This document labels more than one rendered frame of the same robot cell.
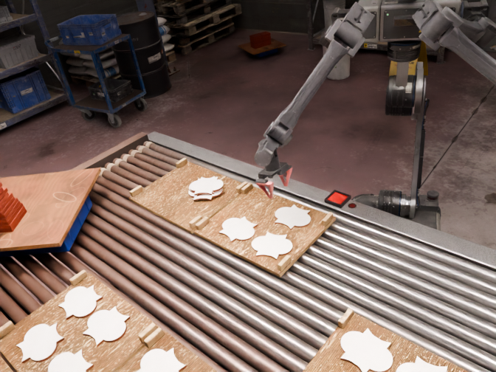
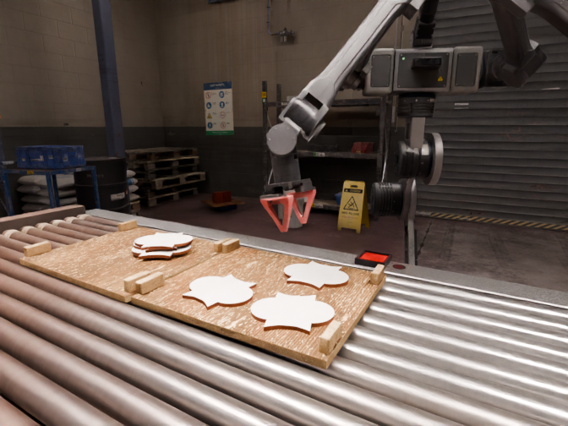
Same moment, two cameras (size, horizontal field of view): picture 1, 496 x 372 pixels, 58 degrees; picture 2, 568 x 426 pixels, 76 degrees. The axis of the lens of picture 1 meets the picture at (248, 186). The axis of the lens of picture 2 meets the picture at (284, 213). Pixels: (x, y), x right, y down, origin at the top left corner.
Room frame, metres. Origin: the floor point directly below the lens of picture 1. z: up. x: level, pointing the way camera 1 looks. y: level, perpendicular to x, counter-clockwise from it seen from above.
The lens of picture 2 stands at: (0.63, 0.12, 1.26)
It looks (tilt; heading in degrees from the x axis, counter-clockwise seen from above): 13 degrees down; 344
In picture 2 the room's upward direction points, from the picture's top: straight up
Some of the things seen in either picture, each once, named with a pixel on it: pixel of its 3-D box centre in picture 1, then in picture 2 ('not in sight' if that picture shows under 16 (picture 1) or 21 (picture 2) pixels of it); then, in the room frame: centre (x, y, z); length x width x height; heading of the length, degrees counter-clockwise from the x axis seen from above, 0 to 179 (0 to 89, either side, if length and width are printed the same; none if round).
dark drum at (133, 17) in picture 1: (139, 55); (102, 193); (5.45, 1.05, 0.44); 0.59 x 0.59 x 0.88
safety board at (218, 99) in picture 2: not in sight; (218, 109); (7.30, -0.60, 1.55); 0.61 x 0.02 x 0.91; 47
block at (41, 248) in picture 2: (136, 191); (37, 248); (1.65, 0.49, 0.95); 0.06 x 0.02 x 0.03; 134
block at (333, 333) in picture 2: (284, 263); (330, 335); (1.07, -0.08, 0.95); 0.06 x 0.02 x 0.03; 135
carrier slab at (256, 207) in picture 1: (264, 225); (267, 287); (1.31, -0.04, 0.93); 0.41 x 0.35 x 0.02; 45
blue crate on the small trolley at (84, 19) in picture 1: (89, 29); (51, 156); (4.82, 1.36, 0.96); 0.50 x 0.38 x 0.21; 62
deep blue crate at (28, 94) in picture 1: (19, 88); not in sight; (5.27, 2.51, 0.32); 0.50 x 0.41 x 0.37; 133
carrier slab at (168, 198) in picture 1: (189, 193); (132, 254); (1.60, 0.26, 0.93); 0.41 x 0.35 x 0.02; 44
